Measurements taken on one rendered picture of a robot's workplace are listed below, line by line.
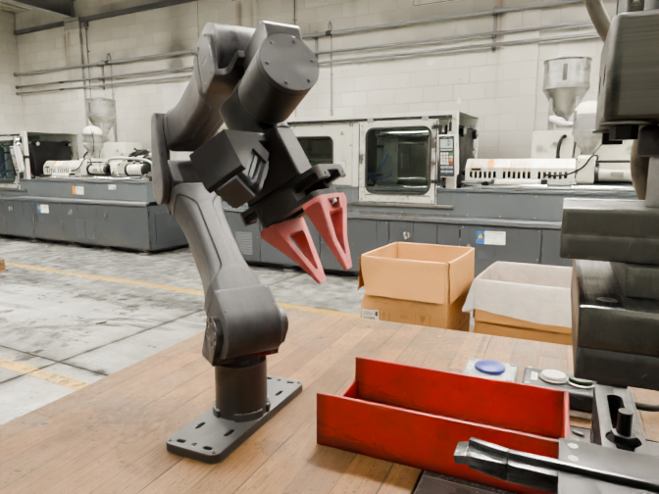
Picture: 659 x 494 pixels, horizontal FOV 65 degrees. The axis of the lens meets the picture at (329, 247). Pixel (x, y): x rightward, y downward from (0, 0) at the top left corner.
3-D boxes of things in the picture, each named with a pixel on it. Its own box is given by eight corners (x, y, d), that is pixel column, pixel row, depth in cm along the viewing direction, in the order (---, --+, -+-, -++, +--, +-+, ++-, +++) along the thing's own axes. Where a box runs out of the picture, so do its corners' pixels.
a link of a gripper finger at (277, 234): (349, 268, 48) (303, 178, 48) (290, 299, 51) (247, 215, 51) (373, 256, 54) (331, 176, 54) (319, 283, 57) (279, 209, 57)
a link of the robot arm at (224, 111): (308, 124, 51) (277, 64, 51) (261, 138, 48) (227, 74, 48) (281, 155, 57) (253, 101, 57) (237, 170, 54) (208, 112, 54)
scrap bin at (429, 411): (356, 399, 67) (356, 355, 66) (565, 440, 57) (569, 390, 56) (316, 443, 57) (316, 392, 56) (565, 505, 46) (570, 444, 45)
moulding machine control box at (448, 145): (434, 177, 468) (436, 134, 462) (441, 176, 488) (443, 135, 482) (455, 177, 460) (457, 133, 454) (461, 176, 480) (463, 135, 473)
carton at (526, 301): (487, 337, 317) (491, 257, 309) (596, 354, 289) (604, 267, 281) (458, 377, 257) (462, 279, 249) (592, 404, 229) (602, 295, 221)
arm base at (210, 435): (304, 333, 69) (260, 326, 72) (213, 392, 51) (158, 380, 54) (305, 388, 70) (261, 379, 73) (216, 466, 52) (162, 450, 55)
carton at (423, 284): (389, 327, 336) (391, 240, 326) (474, 341, 310) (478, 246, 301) (349, 358, 284) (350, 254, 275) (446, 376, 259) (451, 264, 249)
